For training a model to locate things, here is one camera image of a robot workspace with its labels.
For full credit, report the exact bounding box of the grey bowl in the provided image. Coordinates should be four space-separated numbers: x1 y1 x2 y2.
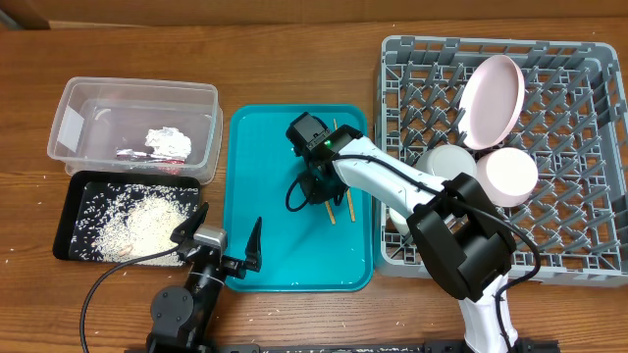
415 145 477 179

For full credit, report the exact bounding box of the black rail bottom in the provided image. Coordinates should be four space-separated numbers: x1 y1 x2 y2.
219 338 561 353

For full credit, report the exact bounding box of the black rectangular tray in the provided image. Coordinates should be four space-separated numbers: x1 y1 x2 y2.
52 171 201 263

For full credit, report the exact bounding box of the teal plastic tray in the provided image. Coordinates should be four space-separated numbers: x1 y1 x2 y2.
223 104 374 292

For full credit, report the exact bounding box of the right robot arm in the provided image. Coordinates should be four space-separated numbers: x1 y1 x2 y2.
287 113 518 352

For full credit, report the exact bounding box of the white cup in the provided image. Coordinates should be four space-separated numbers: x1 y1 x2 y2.
389 208 410 236

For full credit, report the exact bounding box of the clear plastic bin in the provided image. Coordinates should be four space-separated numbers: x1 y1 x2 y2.
47 76 223 184

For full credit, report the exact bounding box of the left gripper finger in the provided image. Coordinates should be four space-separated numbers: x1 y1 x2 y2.
245 217 262 273
170 202 209 244

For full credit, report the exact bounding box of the red wrapper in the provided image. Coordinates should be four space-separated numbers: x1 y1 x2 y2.
116 149 185 175

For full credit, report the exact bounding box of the small white plate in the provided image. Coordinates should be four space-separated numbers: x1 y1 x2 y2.
476 147 539 207

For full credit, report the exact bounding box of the grey dish rack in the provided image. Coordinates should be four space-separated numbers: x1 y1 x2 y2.
375 35 627 287

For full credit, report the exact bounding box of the rice pile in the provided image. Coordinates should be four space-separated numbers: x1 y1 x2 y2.
69 181 200 263

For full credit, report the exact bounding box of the large white plate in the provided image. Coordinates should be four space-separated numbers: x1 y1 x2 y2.
458 55 525 150

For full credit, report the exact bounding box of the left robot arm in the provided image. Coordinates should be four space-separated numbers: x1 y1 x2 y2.
146 204 262 352

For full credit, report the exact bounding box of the foil ball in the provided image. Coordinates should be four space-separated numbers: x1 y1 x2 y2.
144 126 191 160

